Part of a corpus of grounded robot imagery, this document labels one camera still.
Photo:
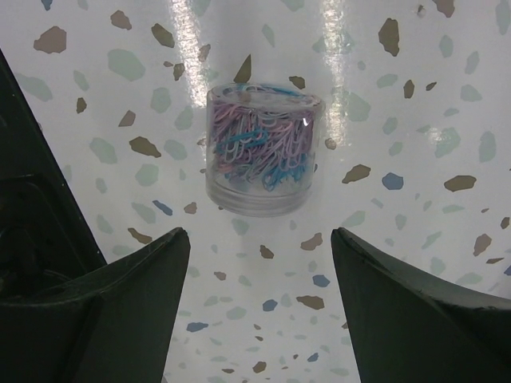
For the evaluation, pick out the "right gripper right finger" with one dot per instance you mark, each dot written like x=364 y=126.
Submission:
x=409 y=326

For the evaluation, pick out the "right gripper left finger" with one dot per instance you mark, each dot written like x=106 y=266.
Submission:
x=111 y=325

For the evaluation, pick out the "clear box of clips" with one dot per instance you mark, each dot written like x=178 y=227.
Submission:
x=261 y=142

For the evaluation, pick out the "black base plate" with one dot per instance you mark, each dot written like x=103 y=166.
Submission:
x=45 y=240

